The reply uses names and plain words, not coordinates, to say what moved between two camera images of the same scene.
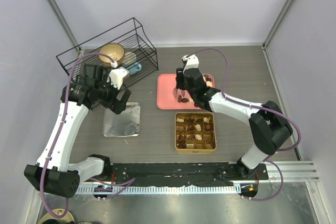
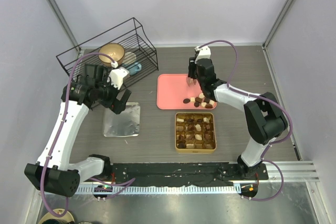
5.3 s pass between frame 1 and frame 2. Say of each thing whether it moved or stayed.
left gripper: stayed
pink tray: stayed
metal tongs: moved
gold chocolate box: stayed
